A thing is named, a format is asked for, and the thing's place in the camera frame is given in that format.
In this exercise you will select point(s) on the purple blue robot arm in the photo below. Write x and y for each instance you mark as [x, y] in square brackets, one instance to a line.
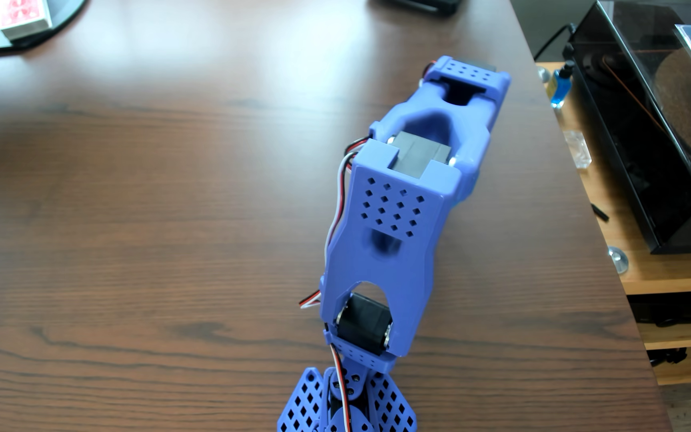
[393, 258]

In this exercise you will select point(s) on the flat black device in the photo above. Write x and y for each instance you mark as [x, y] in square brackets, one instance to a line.
[423, 5]

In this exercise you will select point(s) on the clear plastic cube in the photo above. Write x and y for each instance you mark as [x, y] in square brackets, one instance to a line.
[578, 149]

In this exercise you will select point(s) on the round silver metal foot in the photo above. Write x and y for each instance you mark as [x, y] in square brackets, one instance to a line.
[618, 260]
[543, 74]

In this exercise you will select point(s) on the small blue liquid bottle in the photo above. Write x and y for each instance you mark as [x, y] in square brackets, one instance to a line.
[560, 87]

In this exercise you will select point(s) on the small black stick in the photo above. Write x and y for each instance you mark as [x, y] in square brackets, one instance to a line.
[600, 211]

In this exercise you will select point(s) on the light wooden cabinet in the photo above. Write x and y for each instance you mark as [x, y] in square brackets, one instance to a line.
[657, 273]

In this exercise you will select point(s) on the red playing card deck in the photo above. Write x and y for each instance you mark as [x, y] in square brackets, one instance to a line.
[21, 15]

